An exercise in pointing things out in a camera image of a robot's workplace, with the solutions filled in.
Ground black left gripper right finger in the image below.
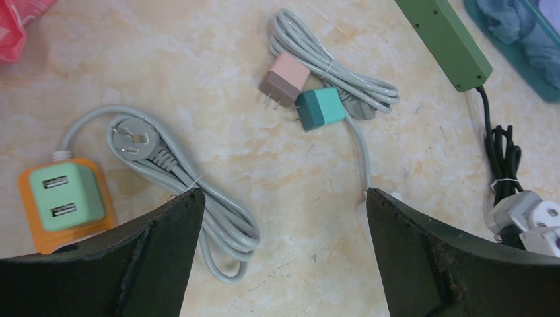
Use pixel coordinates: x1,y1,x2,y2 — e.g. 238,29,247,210
366,188,559,316

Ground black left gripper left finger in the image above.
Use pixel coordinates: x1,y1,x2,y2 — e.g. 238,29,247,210
1,188,205,316

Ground orange power strip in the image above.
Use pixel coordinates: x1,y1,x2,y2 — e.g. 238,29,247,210
18,158,118,254

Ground green plug adapter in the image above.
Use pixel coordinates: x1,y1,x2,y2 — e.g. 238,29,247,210
28,162,106,232

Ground green power strip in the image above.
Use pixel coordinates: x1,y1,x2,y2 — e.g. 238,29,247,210
396,0,493,92

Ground white power strip with USB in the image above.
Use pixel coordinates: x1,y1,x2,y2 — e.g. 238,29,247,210
354,200,374,252

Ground teal plug adapter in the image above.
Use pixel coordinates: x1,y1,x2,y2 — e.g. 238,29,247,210
295,87,346,131

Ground teal plastic basket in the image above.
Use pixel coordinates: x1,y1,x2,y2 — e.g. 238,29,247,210
464,1,559,104

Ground lavender cloth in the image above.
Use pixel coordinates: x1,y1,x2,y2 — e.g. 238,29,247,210
476,1,559,88

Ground pink patterned cloth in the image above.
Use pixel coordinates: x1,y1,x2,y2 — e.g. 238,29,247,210
1,0,57,64

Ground grey cable behind green strip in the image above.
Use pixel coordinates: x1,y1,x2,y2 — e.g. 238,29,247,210
59,104,262,285

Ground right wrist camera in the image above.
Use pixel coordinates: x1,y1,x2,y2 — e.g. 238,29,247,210
485,191,559,258

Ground black power cable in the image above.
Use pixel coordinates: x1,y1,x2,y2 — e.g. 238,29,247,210
475,85,526,207

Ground grey coiled cable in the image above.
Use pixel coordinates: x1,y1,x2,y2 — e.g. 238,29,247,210
268,8,400,194

